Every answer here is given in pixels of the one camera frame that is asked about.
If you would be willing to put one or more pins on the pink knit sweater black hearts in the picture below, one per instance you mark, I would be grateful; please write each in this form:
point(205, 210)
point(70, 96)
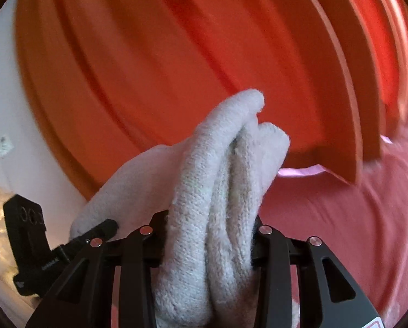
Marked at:
point(212, 186)

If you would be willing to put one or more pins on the white wall socket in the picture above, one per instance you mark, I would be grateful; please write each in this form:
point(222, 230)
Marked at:
point(6, 146)

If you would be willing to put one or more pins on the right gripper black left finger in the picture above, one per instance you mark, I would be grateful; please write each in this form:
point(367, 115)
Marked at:
point(82, 294)

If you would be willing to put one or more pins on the orange red curtain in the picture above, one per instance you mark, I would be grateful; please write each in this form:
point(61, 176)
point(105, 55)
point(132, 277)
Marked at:
point(109, 79)

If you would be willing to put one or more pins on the pink bow-print blanket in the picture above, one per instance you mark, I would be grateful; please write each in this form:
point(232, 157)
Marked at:
point(367, 224)

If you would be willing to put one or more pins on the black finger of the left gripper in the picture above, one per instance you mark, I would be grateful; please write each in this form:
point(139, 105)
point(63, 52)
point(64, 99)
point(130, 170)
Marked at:
point(105, 231)

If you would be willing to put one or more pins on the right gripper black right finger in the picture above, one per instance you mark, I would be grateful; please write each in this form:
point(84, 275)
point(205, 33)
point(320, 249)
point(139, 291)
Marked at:
point(328, 294)

